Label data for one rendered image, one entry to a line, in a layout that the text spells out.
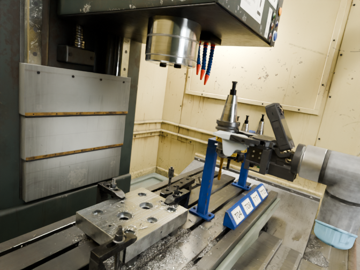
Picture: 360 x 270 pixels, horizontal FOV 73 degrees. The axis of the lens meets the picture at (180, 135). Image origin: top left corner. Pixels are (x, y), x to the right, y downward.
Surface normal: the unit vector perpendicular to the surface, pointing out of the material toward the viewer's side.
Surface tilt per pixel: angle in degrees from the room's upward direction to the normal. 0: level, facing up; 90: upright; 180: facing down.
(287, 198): 24
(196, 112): 89
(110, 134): 89
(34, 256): 0
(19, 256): 0
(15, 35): 90
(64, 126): 89
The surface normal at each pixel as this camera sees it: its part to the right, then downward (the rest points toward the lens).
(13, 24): 0.80, 0.23
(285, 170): -0.58, 0.09
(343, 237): -0.22, 0.22
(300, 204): -0.11, -0.84
